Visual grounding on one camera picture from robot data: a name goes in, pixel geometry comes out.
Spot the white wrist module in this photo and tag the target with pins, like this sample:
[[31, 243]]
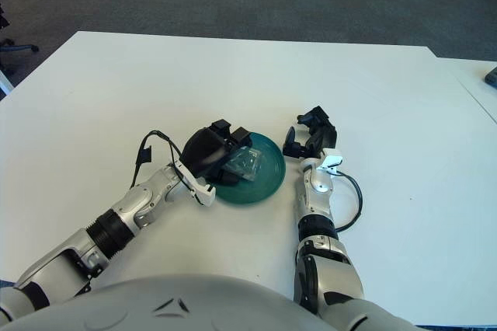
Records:
[[204, 193], [332, 158]]

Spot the white table leg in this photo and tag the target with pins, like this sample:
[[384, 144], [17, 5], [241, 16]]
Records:
[[3, 82]]

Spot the clear bottle with blue cap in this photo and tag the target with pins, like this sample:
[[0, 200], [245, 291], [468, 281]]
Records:
[[248, 164]]

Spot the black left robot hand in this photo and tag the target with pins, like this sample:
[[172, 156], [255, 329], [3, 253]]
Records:
[[204, 150]]

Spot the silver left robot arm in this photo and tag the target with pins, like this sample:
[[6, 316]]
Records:
[[147, 199]]

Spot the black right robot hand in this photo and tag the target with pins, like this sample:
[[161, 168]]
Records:
[[324, 136]]

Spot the grey robot torso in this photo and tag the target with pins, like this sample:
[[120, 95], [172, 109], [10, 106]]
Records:
[[155, 307]]

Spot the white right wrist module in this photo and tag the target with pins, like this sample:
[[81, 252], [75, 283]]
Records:
[[332, 158]]

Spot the dark flat device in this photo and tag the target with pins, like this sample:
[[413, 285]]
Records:
[[492, 75]]

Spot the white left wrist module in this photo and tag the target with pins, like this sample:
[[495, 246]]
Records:
[[204, 193]]

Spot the black office chair blue base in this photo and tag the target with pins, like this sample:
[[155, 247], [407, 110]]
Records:
[[17, 48]]

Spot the green round plate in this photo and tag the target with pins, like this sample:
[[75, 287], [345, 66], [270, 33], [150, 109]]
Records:
[[268, 179]]

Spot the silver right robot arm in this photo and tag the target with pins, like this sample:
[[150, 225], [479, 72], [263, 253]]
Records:
[[330, 269]]

